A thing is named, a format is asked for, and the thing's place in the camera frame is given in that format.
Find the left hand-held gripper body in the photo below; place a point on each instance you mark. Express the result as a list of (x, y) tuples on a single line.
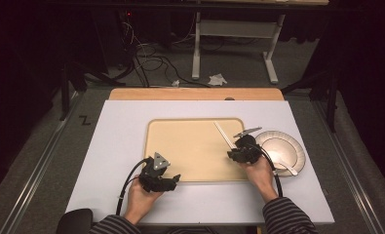
[(154, 175)]

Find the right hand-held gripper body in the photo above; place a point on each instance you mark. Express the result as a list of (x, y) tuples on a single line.
[(248, 151)]

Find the white plate with grey streaks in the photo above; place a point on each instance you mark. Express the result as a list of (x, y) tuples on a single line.
[(282, 148)]

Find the beige plastic tray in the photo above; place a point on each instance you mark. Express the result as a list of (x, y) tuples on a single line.
[(193, 146)]

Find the person's right hand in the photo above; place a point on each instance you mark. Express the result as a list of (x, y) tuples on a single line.
[(261, 177)]

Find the person's left hand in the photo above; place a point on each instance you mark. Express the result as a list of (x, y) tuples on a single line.
[(139, 201)]

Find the white spoon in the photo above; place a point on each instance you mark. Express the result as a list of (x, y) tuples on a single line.
[(289, 169)]

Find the large crumpled white paper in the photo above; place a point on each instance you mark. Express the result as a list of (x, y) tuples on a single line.
[(217, 80)]

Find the small crumpled white paper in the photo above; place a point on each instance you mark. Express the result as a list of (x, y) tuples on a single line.
[(175, 83)]

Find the black chair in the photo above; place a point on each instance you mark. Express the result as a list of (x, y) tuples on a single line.
[(74, 222)]

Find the black metal stand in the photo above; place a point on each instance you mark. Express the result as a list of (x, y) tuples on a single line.
[(65, 91), (332, 97)]

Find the metal floor rail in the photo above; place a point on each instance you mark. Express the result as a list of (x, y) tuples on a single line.
[(352, 175), (34, 177)]

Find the white desk frame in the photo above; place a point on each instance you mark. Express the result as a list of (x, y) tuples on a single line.
[(235, 29)]

